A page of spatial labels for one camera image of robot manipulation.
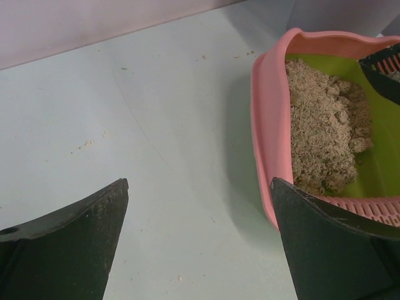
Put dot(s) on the black slotted litter scoop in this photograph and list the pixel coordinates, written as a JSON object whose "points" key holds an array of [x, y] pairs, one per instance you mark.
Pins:
{"points": [[376, 68]]}

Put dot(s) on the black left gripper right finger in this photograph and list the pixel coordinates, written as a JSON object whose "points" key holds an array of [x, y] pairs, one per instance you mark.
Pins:
{"points": [[333, 253]]}

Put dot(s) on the grey litter clump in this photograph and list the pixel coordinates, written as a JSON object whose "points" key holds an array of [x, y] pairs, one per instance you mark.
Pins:
{"points": [[395, 75]]}

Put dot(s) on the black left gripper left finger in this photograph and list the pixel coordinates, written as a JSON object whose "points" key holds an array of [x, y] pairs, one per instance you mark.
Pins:
{"points": [[68, 253]]}

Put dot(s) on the beige cat litter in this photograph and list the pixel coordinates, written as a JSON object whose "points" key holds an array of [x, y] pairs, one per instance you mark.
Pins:
{"points": [[330, 125]]}

